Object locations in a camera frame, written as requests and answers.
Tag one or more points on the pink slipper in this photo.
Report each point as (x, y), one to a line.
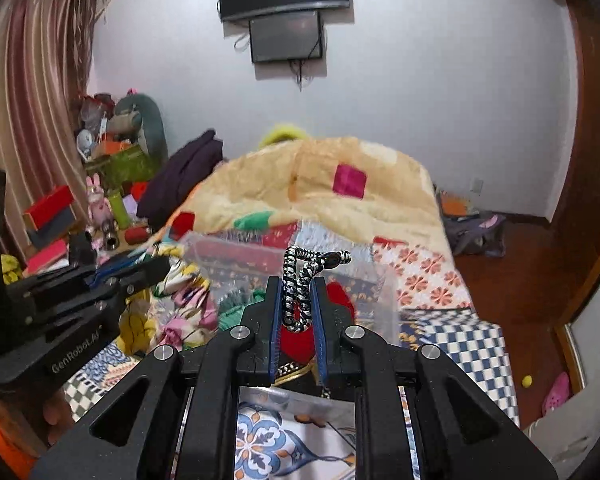
(558, 395)

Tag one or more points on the grey purple backpack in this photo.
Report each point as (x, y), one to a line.
(478, 234)

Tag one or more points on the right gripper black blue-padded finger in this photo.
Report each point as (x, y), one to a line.
(175, 414)
(417, 414)

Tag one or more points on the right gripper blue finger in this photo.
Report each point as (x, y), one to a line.
(113, 267)

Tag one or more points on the dark purple garment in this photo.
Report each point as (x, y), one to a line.
(186, 168)

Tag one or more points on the small wall monitor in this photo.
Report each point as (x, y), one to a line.
(288, 36)

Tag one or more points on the floral fabric pouch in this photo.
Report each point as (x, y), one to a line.
(178, 310)

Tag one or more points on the beige plush blanket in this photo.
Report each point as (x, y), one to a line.
(359, 190)

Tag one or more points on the red gift box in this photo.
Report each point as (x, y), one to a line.
(48, 207)

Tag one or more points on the green bottle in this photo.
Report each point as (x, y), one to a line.
(121, 216)

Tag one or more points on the green knitted cloth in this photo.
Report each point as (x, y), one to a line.
(234, 303)

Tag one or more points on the pink rabbit toy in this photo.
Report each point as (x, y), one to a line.
(98, 206)

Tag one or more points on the patchwork patterned bed sheet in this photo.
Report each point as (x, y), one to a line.
(406, 293)

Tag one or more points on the grey plush toy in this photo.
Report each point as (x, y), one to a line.
(137, 118)

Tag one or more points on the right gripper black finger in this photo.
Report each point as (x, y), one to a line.
(54, 294)

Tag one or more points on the black gold-trimmed pouch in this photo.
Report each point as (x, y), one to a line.
(299, 378)

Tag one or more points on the orange notebook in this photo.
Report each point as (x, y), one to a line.
(455, 206)

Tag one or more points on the red velvet pouch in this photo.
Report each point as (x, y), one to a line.
(299, 347)

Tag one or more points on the green storage box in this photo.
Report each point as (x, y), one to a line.
(129, 165)

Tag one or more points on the wooden door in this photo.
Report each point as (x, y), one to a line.
(578, 215)

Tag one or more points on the striped red gold curtain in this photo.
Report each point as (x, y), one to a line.
(45, 60)

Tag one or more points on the wall power outlet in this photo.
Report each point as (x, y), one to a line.
(476, 186)

